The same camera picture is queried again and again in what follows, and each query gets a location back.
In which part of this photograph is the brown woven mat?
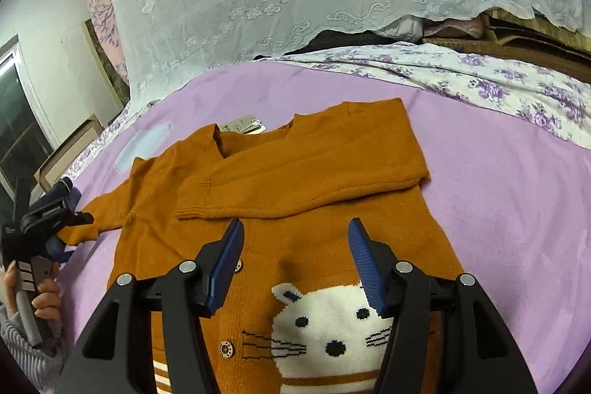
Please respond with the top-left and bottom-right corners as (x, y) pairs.
(422, 6), (591, 67)

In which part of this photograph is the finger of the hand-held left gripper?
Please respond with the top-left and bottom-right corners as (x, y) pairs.
(44, 176), (77, 210)
(55, 212), (95, 227)

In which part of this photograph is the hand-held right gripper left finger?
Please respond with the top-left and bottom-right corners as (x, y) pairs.
(55, 217), (245, 394)

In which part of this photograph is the purple floral bed sheet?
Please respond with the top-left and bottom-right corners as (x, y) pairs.
(69, 41), (591, 173)

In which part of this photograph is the pink clothes pile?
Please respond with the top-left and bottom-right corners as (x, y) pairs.
(383, 16), (485, 41)

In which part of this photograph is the wooden framed furniture piece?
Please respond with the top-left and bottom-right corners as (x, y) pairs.
(33, 113), (105, 192)

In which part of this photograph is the dark mottled board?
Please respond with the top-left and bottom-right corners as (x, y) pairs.
(83, 19), (132, 106)

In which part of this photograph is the pink floral cloth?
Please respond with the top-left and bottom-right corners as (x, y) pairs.
(87, 0), (130, 85)

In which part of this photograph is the window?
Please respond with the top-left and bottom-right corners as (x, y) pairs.
(0, 36), (51, 210)

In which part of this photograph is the orange knitted cat sweater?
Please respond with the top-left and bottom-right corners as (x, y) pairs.
(58, 97), (465, 394)

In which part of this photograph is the sweater hang tag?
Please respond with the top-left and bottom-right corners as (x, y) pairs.
(221, 116), (266, 135)

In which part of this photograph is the person's left forearm grey sleeve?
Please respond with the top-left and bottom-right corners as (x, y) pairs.
(0, 302), (68, 376)

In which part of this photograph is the person's left hand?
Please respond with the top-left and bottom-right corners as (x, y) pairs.
(2, 260), (63, 323)

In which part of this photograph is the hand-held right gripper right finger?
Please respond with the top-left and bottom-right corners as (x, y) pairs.
(347, 217), (539, 394)

